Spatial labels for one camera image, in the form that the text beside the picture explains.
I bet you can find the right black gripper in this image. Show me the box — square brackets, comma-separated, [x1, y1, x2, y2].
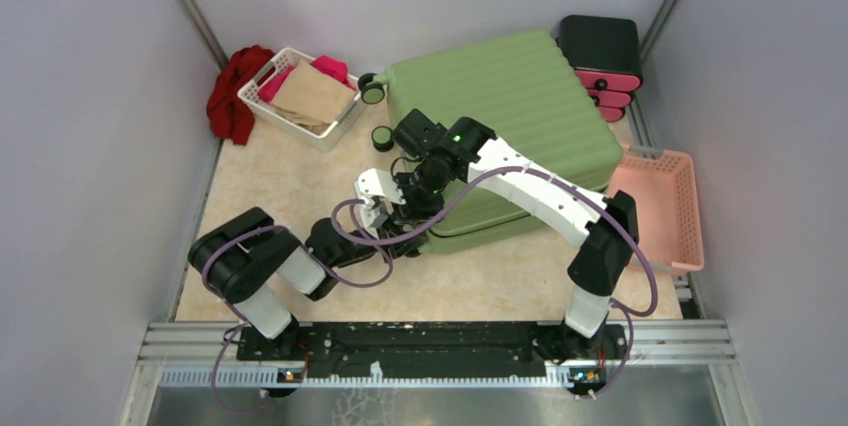
[382, 157, 452, 230]

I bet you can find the green hard-shell suitcase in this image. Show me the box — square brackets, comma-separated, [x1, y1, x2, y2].
[357, 28, 625, 256]

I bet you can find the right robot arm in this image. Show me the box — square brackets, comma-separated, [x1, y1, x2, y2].
[392, 109, 641, 358]

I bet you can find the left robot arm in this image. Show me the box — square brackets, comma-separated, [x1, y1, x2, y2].
[187, 207, 394, 361]

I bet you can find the white plastic basket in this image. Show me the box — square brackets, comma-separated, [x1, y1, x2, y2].
[237, 48, 366, 152]

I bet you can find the tan folded cloth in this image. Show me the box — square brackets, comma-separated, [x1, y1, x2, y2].
[270, 61, 355, 135]

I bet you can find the pink folded cloth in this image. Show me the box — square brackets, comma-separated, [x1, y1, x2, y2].
[258, 55, 354, 103]

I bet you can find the red cloth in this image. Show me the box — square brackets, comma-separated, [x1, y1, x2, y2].
[206, 45, 274, 146]

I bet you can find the black pink drawer cabinet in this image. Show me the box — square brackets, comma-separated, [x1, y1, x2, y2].
[556, 15, 643, 123]

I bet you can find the pink plastic basket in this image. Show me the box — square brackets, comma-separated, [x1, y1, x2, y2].
[609, 145, 705, 276]

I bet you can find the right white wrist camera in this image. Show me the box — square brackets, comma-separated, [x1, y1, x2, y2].
[354, 168, 406, 211]

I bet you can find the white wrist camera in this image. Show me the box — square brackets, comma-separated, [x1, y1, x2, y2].
[358, 201, 389, 238]
[354, 168, 406, 211]

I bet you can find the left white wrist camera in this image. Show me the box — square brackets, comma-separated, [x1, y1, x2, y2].
[358, 201, 389, 238]

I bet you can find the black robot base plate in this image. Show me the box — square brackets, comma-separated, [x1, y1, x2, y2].
[236, 321, 627, 379]

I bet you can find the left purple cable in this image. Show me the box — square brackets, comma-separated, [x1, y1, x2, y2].
[200, 199, 396, 416]

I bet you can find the aluminium frame rail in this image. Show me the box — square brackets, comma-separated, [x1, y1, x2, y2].
[139, 320, 736, 390]

